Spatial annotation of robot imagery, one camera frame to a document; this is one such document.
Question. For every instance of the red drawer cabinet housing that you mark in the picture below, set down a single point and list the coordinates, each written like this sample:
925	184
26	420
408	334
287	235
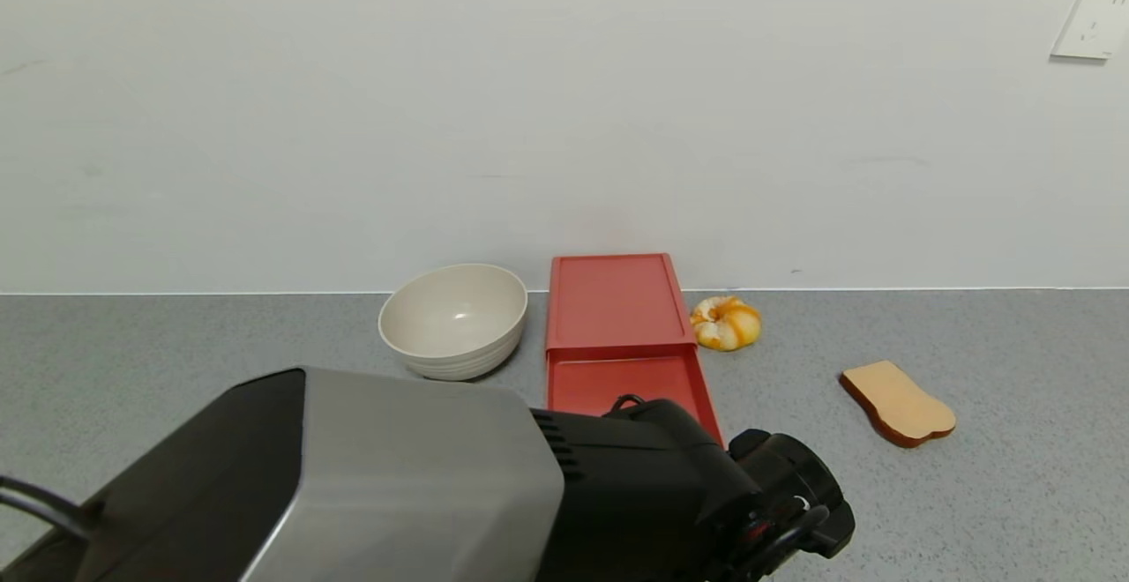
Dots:
617	300

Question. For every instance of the beige ribbed bowl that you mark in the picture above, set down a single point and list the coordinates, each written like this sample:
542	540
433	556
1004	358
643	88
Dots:
454	322

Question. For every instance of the left robot arm silver black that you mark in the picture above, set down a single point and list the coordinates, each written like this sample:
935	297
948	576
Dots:
397	476

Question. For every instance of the orange round bread bun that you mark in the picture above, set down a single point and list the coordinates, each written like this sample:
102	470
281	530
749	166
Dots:
728	324

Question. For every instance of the white wall socket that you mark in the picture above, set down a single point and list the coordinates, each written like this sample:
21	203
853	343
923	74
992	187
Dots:
1092	19

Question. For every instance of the toast slice with brown crust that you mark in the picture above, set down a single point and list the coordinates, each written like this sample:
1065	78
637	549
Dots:
900	401

